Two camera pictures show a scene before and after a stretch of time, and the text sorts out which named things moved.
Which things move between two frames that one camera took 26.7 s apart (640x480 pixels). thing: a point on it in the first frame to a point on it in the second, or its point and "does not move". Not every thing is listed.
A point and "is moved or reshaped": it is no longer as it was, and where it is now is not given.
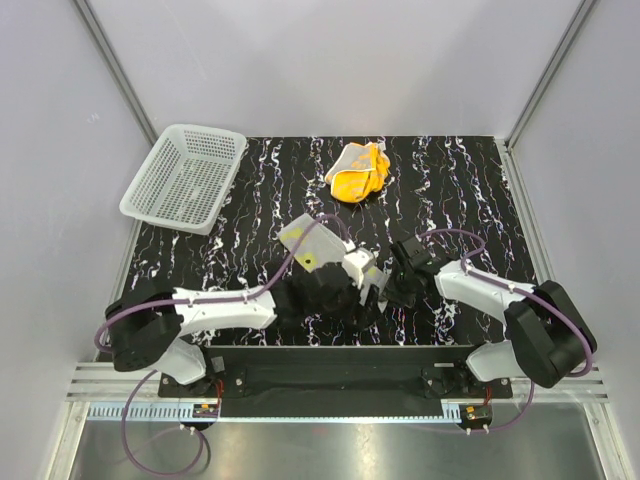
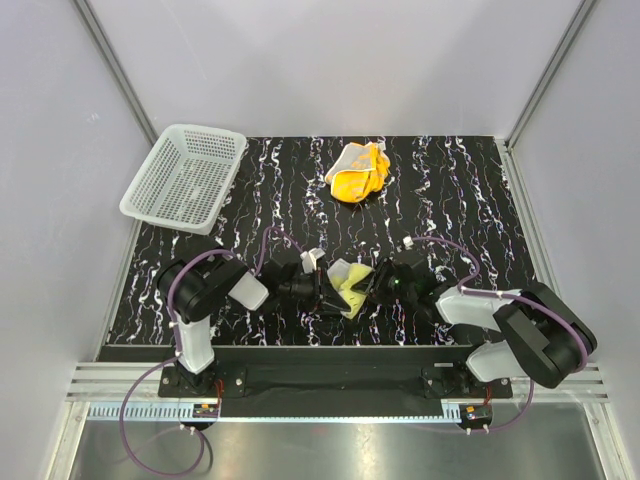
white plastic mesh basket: (185, 182) does not move
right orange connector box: (476, 414) does not move
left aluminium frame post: (117, 71) does not move
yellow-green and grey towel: (322, 244) is moved or reshaped
